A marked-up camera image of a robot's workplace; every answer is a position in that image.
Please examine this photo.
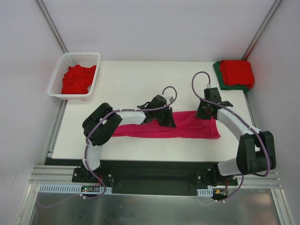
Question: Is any pink t shirt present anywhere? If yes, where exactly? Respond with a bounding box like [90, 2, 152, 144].
[113, 111, 221, 139]

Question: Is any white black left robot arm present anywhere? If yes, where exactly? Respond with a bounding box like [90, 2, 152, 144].
[82, 95, 176, 182]

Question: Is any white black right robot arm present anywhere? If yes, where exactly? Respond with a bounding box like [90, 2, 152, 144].
[196, 88, 277, 185]

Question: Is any folded green t shirt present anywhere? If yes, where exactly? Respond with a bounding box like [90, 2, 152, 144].
[213, 61, 251, 93]

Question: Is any folded red t shirt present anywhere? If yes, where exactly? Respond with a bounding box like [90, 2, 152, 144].
[220, 60, 255, 89]

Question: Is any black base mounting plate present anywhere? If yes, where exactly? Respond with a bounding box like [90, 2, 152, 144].
[71, 159, 239, 195]

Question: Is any crumpled red t shirt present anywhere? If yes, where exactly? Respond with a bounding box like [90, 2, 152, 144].
[61, 65, 96, 94]

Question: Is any white plastic laundry basket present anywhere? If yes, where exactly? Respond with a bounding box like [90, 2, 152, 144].
[47, 52, 101, 101]

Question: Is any right white slotted cable duct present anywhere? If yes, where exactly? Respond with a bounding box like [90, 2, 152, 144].
[197, 188, 213, 197]

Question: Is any white slotted cable duct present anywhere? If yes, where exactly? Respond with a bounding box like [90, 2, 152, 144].
[197, 188, 213, 197]
[39, 184, 113, 195]

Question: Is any aluminium frame rail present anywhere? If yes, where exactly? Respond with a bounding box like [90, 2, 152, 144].
[29, 165, 75, 184]

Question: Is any left white slotted cable duct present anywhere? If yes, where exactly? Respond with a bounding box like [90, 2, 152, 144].
[39, 184, 113, 195]

